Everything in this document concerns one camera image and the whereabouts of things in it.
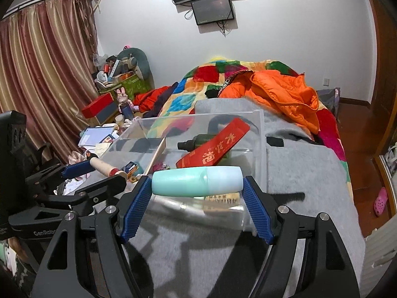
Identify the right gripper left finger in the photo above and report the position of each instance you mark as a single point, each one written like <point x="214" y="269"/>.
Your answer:
<point x="65" y="270"/>

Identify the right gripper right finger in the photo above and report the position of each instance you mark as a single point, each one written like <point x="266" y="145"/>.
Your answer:
<point x="326" y="269"/>

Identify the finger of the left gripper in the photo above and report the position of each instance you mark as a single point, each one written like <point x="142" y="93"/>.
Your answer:
<point x="49" y="179"/>
<point x="84" y="200"/>

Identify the blue max card pack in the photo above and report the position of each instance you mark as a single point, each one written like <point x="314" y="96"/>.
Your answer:
<point x="132" y="169"/>

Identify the beige cosmetic tube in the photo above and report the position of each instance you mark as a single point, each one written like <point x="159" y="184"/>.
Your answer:
<point x="158" y="152"/>

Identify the mint green bottle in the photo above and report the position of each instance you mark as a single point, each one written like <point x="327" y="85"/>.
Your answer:
<point x="198" y="181"/>

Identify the dark green spray bottle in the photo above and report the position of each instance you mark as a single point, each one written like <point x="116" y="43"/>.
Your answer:
<point x="198" y="141"/>

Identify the red tea package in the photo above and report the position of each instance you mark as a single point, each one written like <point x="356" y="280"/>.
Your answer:
<point x="211" y="152"/>

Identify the clear plastic storage box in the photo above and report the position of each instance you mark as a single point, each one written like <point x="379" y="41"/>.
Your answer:
<point x="136" y="145"/>

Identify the pale green long tube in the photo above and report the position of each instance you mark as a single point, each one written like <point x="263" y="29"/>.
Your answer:
<point x="193" y="208"/>

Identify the blue notebook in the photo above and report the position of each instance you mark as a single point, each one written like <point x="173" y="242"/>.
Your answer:
<point x="95" y="135"/>

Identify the red flat box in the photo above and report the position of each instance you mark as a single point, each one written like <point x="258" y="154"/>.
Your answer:
<point x="97" y="105"/>

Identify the pink croc shoe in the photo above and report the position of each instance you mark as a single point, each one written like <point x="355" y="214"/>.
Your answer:
<point x="380" y="202"/>

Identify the pink bunny figurine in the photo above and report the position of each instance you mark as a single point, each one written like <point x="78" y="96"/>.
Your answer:
<point x="125" y="105"/>

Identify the red garment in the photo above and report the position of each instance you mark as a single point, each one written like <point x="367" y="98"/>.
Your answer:
<point x="145" y="101"/>

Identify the green cardboard box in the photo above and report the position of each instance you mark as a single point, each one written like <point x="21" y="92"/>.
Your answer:
<point x="133" y="86"/>

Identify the striped curtain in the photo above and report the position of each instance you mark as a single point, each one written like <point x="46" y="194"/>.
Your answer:
<point x="47" y="52"/>

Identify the dark purple garment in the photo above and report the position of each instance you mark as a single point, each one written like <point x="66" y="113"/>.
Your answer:
<point x="161" y="100"/>

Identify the grey black blanket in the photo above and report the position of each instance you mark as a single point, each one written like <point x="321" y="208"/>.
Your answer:
<point x="185" y="259"/>

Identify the green neck pillow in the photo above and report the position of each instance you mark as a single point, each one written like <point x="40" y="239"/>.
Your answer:
<point x="136" y="60"/>

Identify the colourful patchwork quilt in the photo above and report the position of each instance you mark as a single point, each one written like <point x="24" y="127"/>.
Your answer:
<point x="211" y="77"/>

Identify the orange down jacket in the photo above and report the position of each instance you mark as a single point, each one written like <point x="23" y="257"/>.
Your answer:
<point x="288" y="96"/>

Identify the wooden door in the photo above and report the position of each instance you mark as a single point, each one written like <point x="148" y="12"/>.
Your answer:
<point x="385" y="82"/>

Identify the wall mounted small monitor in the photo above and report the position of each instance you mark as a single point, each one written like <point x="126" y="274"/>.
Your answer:
<point x="212" y="11"/>

